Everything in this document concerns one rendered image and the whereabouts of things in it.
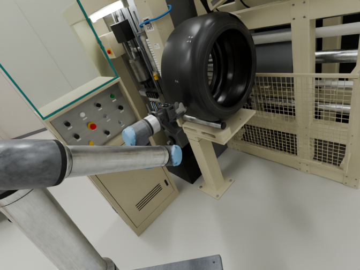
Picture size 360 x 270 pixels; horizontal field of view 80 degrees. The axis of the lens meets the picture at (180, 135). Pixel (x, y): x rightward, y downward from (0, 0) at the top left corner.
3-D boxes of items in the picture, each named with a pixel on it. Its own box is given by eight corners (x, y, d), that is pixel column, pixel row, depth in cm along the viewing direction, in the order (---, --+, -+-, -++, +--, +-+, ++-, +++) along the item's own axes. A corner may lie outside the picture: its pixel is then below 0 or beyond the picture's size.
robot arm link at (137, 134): (125, 148, 100) (117, 129, 96) (147, 135, 107) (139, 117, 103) (135, 151, 93) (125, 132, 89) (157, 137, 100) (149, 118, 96)
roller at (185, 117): (182, 120, 149) (181, 114, 148) (186, 119, 152) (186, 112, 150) (222, 130, 124) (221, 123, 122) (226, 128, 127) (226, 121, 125)
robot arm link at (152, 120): (156, 136, 100) (144, 132, 107) (163, 132, 102) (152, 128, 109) (150, 120, 96) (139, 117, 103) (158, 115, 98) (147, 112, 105)
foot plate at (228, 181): (197, 188, 213) (196, 187, 212) (213, 171, 225) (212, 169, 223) (218, 200, 193) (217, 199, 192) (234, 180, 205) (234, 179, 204)
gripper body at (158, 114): (175, 103, 104) (156, 114, 98) (180, 119, 108) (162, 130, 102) (166, 102, 110) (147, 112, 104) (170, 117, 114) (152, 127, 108)
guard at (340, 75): (232, 141, 206) (215, 73, 169) (233, 140, 206) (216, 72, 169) (346, 173, 140) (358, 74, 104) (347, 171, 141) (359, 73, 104)
